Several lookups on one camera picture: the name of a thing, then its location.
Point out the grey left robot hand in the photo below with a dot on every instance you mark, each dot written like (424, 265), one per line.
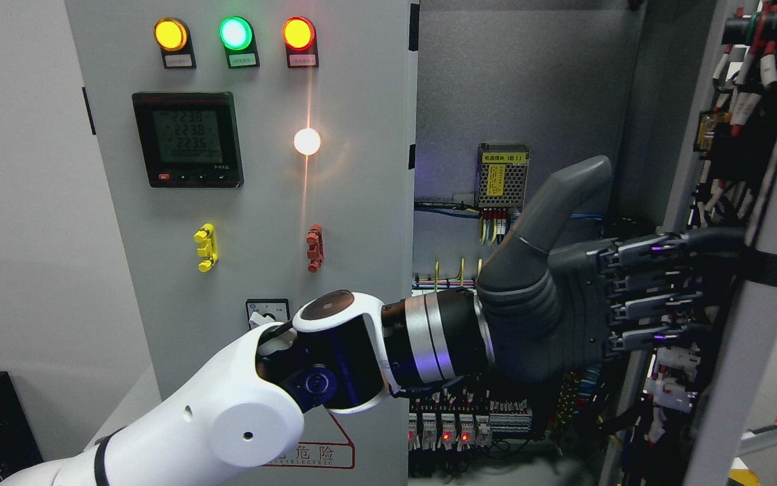
(551, 310)

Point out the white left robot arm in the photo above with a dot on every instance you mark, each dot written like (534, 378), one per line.
(344, 351)

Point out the red indicator lamp left door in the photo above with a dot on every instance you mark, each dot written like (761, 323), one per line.
(300, 42)

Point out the green indicator lamp left door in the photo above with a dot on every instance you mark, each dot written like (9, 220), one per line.
(239, 42)

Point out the yellow indicator lamp left door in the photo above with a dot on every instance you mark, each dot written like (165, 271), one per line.
(175, 43)

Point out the white socket breaker row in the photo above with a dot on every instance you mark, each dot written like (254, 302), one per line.
(439, 291)

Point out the metal mesh power supply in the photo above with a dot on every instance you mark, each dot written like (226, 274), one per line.
(502, 172)

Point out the relay row with red leds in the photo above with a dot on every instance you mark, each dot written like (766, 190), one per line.
(454, 432)

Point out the grey electrical cabinet body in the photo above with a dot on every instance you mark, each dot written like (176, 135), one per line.
(569, 80)

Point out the red electric hazard warning sticker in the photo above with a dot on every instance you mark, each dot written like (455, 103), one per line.
(325, 444)

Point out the black digital power meter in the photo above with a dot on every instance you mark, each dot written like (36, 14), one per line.
(189, 139)

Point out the red terminal post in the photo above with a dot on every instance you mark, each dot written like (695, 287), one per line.
(315, 248)

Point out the white rotary selector switch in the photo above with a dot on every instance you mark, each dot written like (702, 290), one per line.
(267, 310)

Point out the yellow terminal post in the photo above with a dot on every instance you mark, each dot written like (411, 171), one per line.
(206, 247)

